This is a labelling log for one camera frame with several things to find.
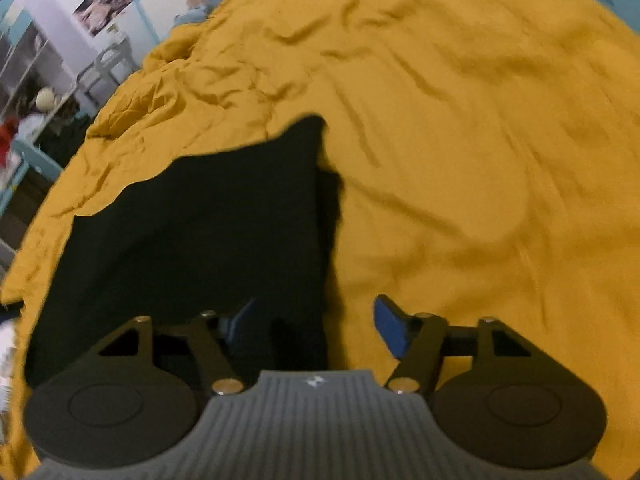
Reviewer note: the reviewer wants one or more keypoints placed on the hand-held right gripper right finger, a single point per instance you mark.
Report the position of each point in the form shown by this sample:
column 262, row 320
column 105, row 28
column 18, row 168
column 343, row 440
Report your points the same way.
column 392, row 327

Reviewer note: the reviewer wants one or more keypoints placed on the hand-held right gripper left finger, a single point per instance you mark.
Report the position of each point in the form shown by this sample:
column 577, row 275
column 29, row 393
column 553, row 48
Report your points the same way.
column 243, row 324

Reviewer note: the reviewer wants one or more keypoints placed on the black sweater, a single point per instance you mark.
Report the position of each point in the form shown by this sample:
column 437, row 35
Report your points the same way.
column 200, row 220

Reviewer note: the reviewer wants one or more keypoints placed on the dark clothes pile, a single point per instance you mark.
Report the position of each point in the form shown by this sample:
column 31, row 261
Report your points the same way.
column 67, row 135

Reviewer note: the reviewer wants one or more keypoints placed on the yellow quilted blanket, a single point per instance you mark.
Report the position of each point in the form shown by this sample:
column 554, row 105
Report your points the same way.
column 475, row 160

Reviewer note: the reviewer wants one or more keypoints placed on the white printed t-shirt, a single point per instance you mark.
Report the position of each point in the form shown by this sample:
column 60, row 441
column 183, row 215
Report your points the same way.
column 6, row 360

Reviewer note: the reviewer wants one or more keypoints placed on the white chair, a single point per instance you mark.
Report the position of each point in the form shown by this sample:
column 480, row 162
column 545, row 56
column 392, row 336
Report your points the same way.
column 107, row 67

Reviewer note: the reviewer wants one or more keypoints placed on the red bag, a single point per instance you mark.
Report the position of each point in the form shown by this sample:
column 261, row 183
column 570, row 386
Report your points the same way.
column 6, row 140

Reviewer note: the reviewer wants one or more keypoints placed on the cream round ball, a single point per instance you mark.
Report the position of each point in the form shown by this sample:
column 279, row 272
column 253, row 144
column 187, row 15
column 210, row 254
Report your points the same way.
column 45, row 98

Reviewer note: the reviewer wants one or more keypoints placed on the white and blue bed headboard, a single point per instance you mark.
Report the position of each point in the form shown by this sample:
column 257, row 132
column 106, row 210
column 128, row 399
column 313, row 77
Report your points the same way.
column 160, row 15

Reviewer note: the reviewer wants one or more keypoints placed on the white and blue bookshelf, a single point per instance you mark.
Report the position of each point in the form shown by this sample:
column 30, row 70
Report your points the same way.
column 25, row 60

